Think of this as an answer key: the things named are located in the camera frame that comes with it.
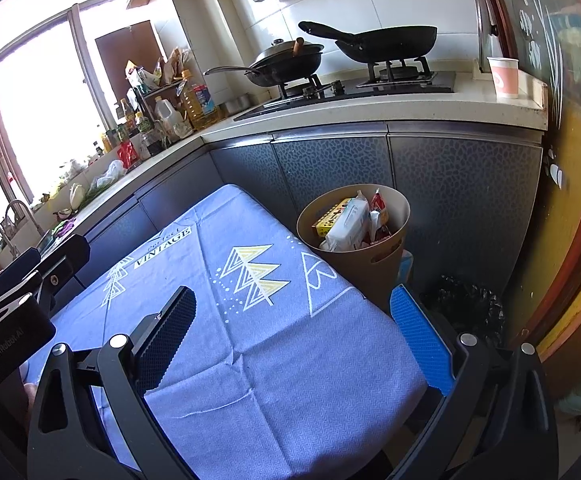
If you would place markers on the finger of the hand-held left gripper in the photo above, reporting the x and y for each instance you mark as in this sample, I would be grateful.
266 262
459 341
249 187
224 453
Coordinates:
68 257
18 270

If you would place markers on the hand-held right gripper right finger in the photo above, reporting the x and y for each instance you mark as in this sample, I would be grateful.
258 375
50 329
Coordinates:
420 340

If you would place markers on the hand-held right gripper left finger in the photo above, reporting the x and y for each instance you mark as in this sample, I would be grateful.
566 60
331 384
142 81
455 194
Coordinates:
170 335

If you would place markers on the tan plastic waste bin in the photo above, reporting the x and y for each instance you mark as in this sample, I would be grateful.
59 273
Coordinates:
360 270

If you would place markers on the white tissue pack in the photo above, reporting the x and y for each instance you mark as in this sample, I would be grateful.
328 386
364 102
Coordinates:
348 225

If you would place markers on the red white small packet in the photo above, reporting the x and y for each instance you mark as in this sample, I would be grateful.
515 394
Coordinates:
378 207

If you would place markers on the yellow cardboard box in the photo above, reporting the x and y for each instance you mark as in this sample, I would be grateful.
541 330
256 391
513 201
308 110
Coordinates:
328 220

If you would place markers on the black trash bag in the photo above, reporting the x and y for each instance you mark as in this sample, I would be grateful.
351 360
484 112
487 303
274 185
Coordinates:
465 300

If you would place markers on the colourful dish cloth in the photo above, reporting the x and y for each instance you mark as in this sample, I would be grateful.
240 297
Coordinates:
63 227

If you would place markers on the white round vegetable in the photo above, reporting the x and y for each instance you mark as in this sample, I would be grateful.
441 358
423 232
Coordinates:
75 195

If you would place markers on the blue printed tablecloth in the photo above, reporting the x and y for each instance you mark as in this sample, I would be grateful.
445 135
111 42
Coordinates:
250 340

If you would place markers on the clear plastic bag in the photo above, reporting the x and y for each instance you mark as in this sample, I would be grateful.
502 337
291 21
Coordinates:
108 175

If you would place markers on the red seasoning packet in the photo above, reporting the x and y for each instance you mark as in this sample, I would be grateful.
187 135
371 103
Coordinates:
128 155

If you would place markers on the row of condiment bottles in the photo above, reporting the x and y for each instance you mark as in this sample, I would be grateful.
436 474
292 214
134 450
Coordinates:
120 132

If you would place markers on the grey kitchen cabinet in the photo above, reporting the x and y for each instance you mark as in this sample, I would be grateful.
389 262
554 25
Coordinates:
420 175

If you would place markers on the white plastic jug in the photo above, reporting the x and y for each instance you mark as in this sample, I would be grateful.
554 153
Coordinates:
168 120

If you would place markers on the black kitchen rack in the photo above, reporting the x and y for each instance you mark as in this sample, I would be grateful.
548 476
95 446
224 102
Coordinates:
140 97

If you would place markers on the yellow cooking oil bottle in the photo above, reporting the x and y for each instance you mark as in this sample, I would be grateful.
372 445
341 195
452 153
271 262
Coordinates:
198 105

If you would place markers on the pile of food bags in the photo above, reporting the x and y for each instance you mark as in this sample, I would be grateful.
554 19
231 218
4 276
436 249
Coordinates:
170 67

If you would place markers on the steel container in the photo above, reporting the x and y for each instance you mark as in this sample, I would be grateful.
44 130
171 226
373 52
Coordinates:
235 105

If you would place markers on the black gas stove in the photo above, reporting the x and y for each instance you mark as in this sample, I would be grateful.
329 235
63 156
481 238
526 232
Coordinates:
360 92

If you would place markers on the pink white paper cup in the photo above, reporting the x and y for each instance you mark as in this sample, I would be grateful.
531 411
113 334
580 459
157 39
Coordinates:
504 77

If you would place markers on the black wok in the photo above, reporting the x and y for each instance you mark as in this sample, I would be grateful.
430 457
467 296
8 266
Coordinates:
285 69

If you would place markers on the black frying pan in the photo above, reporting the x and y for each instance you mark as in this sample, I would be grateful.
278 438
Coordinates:
390 45

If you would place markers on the steel pot lid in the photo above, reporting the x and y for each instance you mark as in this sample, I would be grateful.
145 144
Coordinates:
482 25

